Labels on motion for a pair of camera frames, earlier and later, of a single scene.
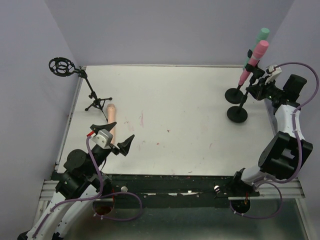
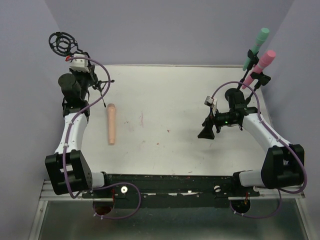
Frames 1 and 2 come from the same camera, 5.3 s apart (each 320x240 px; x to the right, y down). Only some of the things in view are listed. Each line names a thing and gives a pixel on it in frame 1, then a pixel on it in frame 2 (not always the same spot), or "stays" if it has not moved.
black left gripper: x=112 y=145 → x=92 y=75
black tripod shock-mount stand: x=62 y=67 → x=63 y=44
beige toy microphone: x=111 y=118 stays
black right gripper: x=256 y=88 → x=213 y=120
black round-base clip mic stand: x=236 y=95 stays
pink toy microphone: x=255 y=57 → x=263 y=63
